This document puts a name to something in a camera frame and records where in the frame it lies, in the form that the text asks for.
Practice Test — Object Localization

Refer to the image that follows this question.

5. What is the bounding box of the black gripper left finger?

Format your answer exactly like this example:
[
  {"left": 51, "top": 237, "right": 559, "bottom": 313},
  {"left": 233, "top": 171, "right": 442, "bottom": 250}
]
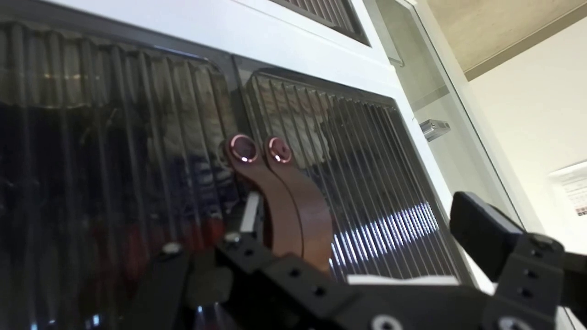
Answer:
[{"left": 238, "top": 190, "right": 262, "bottom": 237}]

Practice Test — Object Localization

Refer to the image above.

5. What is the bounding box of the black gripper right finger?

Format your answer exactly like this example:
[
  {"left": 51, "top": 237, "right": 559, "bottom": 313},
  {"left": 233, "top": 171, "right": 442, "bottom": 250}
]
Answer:
[{"left": 449, "top": 190, "right": 528, "bottom": 287}]

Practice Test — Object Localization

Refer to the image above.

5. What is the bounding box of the brown door handle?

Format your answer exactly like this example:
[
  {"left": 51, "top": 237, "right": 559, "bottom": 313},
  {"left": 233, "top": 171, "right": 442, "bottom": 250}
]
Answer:
[
  {"left": 264, "top": 135, "right": 334, "bottom": 270},
  {"left": 224, "top": 133, "right": 303, "bottom": 256}
]

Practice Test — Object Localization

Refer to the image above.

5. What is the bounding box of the cabinet door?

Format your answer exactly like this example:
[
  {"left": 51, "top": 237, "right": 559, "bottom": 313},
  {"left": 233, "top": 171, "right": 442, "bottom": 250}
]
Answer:
[
  {"left": 237, "top": 60, "right": 473, "bottom": 283},
  {"left": 0, "top": 17, "right": 238, "bottom": 330}
]

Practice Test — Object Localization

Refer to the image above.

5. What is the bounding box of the white glass room door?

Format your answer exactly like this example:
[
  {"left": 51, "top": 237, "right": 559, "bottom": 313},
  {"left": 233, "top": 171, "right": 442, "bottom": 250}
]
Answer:
[{"left": 370, "top": 0, "right": 543, "bottom": 230}]

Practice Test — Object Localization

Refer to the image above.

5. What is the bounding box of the wall poster paper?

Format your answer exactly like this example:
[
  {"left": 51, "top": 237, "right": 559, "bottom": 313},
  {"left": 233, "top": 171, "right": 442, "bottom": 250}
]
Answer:
[{"left": 550, "top": 160, "right": 587, "bottom": 217}]

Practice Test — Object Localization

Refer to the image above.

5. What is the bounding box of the silver door lever handle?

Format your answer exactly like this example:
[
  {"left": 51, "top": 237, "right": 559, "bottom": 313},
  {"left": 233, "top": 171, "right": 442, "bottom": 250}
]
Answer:
[{"left": 420, "top": 118, "right": 451, "bottom": 140}]

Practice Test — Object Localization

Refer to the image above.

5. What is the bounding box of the white stacked cabinet frame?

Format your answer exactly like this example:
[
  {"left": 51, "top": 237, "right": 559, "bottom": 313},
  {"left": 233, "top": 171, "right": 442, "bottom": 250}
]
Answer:
[{"left": 42, "top": 0, "right": 587, "bottom": 330}]

